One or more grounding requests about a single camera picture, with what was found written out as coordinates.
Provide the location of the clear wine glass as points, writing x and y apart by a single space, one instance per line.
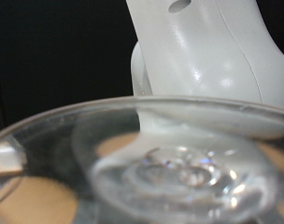
179 174

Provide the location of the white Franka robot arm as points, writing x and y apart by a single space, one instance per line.
195 46

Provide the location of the black backdrop curtain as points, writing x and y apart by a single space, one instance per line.
54 46

